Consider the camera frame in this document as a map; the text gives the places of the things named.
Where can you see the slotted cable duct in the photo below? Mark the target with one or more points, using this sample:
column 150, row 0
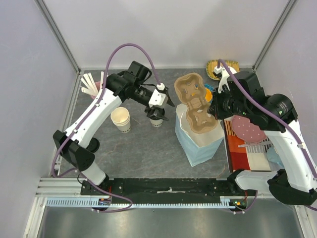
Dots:
column 106, row 203

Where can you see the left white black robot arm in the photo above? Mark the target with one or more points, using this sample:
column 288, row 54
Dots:
column 73, row 143

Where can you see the brown cardboard cup carrier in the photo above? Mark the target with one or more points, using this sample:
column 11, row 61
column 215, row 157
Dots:
column 191, row 92

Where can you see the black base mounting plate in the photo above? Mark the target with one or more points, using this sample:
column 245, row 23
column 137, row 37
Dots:
column 173, row 189

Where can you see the blue dotted plate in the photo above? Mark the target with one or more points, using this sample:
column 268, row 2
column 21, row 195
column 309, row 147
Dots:
column 209, row 87

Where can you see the white wrapped straws bundle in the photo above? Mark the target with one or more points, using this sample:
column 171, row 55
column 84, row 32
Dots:
column 88, row 82

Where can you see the stack of white paper cups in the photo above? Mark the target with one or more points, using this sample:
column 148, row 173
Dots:
column 121, row 119

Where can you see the light blue paper bag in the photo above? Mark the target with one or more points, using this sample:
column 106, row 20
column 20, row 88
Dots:
column 198, row 148

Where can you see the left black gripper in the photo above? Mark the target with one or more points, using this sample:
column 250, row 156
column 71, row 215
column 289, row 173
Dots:
column 155, row 114

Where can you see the pink straw holder cup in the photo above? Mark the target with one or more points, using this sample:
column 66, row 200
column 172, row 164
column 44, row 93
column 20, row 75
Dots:
column 97, row 84

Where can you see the orange bowl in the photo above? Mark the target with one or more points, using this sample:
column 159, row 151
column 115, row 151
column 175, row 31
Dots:
column 208, row 96

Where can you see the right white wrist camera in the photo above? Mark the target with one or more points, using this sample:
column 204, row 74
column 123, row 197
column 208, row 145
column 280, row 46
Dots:
column 223, row 75

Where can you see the colourful patterned placemat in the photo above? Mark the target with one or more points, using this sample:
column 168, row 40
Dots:
column 248, row 158

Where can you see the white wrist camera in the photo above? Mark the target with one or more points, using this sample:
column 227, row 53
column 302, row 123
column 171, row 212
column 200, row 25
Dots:
column 223, row 75
column 158, row 99

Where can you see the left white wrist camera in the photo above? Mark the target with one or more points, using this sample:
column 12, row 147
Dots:
column 158, row 99

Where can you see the yellow woven tray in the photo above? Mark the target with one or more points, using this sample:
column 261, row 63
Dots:
column 213, row 63

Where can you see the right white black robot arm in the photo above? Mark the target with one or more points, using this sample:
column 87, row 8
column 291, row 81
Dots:
column 241, row 94

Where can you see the light blue mug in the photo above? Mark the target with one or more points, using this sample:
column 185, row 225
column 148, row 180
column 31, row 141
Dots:
column 273, row 157

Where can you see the pink dotted plate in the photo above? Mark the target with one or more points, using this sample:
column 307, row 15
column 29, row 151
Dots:
column 246, row 130

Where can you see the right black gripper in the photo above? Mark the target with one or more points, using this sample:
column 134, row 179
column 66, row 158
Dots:
column 215, row 107

